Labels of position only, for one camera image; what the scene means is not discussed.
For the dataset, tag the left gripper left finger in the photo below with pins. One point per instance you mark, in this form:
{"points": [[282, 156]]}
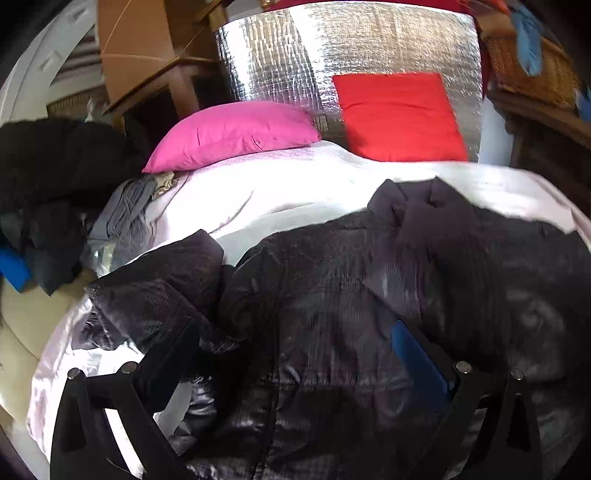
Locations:
{"points": [[84, 446]]}

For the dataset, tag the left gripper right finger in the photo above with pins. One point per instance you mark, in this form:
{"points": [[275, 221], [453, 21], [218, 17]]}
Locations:
{"points": [[443, 382]]}

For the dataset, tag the black quilted jacket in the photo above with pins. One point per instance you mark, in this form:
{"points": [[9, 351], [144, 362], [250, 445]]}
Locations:
{"points": [[291, 359]]}

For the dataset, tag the grey folded garment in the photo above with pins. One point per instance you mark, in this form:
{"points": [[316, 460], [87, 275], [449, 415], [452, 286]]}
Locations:
{"points": [[125, 227]]}

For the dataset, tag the black coat pile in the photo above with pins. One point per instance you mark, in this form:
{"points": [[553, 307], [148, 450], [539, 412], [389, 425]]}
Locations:
{"points": [[57, 174]]}

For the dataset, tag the white pink bed blanket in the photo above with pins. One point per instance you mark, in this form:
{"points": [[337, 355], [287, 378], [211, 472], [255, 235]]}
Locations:
{"points": [[242, 200]]}

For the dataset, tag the wooden side table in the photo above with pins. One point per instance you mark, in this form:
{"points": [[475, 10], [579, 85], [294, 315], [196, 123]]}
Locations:
{"points": [[549, 141]]}

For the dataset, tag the pink pillow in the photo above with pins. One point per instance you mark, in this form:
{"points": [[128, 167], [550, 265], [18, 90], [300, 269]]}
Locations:
{"points": [[230, 130]]}

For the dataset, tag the red square pillow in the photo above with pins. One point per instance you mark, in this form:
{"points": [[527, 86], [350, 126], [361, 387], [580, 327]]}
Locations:
{"points": [[402, 117]]}

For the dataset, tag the wicker basket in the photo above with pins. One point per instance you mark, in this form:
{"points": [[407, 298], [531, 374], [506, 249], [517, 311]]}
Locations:
{"points": [[545, 75]]}

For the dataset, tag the blue cloth in basket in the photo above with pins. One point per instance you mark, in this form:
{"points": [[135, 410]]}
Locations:
{"points": [[528, 40]]}

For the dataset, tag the silver foil insulation board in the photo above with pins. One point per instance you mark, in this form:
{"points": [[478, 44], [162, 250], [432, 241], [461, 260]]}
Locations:
{"points": [[291, 55]]}

